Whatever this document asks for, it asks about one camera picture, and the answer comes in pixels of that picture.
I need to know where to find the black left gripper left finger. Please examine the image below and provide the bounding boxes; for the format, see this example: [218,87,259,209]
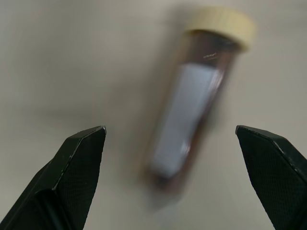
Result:
[0,125,107,230]

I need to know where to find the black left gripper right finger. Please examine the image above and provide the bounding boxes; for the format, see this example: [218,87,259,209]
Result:
[235,124,307,230]

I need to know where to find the yellow-capped brown test tube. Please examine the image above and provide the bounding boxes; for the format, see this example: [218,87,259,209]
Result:
[142,7,256,192]

